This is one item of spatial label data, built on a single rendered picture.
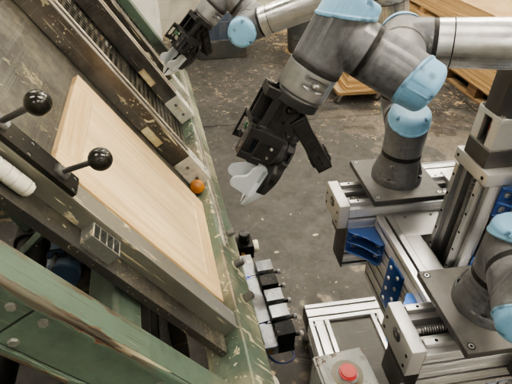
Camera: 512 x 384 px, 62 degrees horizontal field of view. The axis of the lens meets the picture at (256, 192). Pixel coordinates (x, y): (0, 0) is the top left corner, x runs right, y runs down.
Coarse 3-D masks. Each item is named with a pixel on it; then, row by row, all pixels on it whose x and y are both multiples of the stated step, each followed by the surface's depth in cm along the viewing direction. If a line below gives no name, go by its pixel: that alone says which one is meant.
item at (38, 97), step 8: (24, 96) 58; (32, 96) 58; (40, 96) 58; (48, 96) 60; (24, 104) 59; (32, 104) 58; (40, 104) 59; (48, 104) 59; (16, 112) 62; (24, 112) 62; (32, 112) 59; (40, 112) 59; (48, 112) 60; (0, 120) 64; (8, 120) 64
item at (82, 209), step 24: (0, 144) 65; (24, 168) 68; (48, 192) 72; (72, 216) 75; (96, 216) 77; (120, 240) 81; (144, 240) 88; (144, 264) 86; (168, 264) 92; (168, 288) 92; (192, 288) 95; (216, 312) 100
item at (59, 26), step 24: (24, 0) 108; (48, 0) 109; (48, 24) 113; (72, 24) 115; (72, 48) 117; (96, 48) 122; (96, 72) 123; (120, 72) 129; (120, 96) 128; (144, 120) 135; (168, 144) 141; (192, 168) 149
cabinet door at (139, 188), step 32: (96, 96) 116; (64, 128) 90; (96, 128) 105; (128, 128) 124; (64, 160) 82; (128, 160) 111; (160, 160) 133; (96, 192) 86; (128, 192) 100; (160, 192) 118; (192, 192) 144; (128, 224) 91; (160, 224) 106; (192, 224) 127; (192, 256) 113
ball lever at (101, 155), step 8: (96, 152) 66; (104, 152) 66; (88, 160) 66; (96, 160) 65; (104, 160) 66; (112, 160) 67; (56, 168) 71; (64, 168) 71; (72, 168) 70; (80, 168) 70; (96, 168) 66; (104, 168) 67; (64, 176) 72
